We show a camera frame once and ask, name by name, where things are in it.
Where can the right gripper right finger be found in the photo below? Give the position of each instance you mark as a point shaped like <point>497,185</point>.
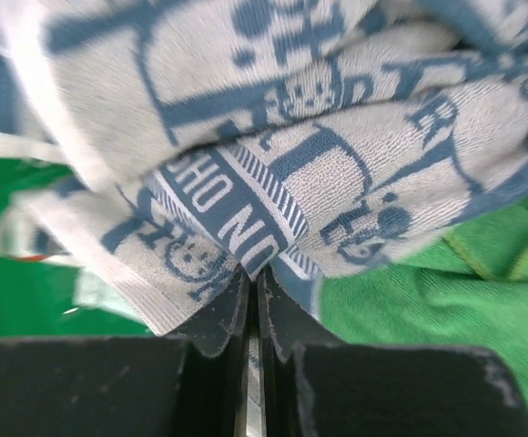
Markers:
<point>315,384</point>

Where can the white blue patterned towel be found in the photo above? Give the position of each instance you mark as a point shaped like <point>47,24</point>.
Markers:
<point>323,138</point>

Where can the green towel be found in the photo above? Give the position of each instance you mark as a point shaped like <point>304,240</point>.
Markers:
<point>469,287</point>

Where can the green plastic tray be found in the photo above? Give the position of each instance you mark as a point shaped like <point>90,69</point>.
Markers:
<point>37,298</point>

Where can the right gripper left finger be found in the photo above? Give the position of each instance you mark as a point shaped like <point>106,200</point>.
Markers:
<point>189,382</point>

